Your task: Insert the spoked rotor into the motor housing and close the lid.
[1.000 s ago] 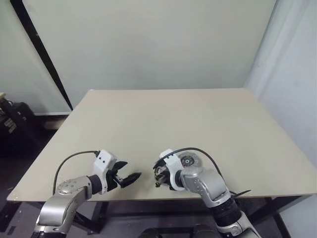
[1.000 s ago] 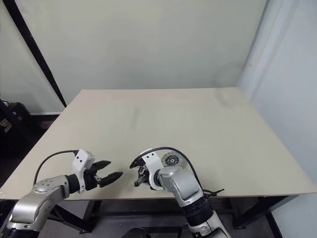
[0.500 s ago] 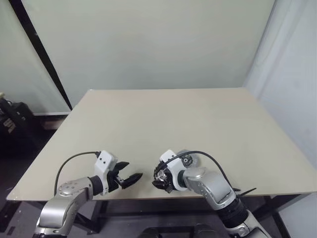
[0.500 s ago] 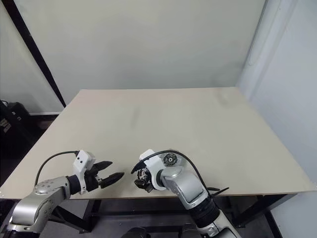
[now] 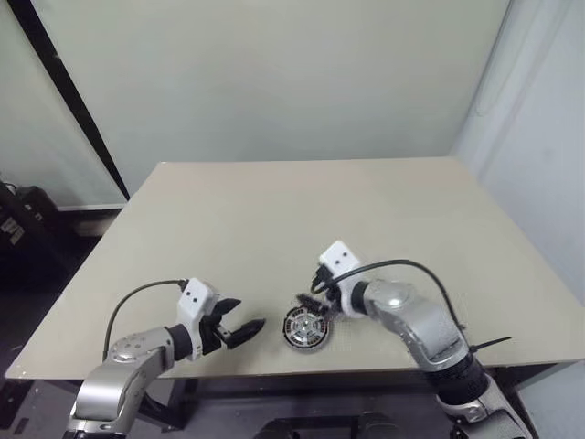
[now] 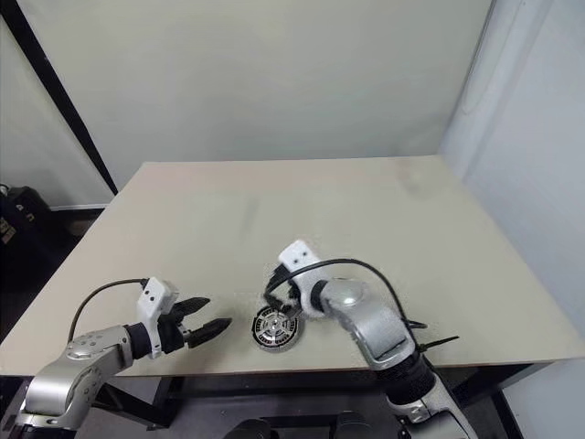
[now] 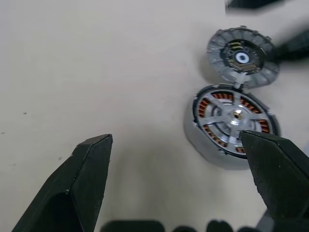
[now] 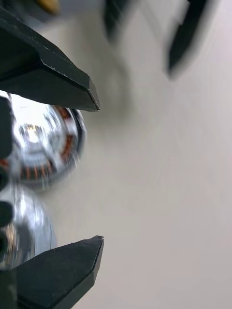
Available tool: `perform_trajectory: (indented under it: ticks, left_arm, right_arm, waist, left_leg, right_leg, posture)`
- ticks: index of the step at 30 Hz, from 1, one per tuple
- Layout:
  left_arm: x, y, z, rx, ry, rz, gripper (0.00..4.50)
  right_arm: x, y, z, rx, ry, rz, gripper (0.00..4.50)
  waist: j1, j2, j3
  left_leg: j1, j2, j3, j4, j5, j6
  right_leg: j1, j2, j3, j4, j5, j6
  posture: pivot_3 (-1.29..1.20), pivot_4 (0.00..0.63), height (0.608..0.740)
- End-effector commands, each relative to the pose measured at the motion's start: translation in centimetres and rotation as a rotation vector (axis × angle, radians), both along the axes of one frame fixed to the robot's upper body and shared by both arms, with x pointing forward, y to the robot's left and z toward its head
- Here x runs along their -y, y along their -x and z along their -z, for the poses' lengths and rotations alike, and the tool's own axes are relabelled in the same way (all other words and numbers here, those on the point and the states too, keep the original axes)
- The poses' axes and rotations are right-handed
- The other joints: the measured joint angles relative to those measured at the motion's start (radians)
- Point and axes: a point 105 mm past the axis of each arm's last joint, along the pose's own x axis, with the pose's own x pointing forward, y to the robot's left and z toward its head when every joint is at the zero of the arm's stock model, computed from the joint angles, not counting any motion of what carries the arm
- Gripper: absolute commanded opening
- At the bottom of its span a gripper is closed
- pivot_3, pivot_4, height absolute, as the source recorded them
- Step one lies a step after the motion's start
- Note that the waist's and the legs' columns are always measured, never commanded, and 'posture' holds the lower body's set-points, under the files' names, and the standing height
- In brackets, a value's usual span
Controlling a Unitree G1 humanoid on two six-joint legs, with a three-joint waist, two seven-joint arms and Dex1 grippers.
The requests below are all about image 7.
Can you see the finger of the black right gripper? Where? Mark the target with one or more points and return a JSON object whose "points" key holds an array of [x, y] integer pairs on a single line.
{"points": [[265, 3], [292, 47]]}

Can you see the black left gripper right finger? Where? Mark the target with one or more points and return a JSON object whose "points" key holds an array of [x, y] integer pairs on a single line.
{"points": [[280, 174]]}

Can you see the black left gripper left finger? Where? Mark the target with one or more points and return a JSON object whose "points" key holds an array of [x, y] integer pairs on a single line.
{"points": [[72, 188]]}

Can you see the motor base with copper windings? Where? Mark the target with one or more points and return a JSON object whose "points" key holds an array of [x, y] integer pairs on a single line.
{"points": [[217, 116]]}

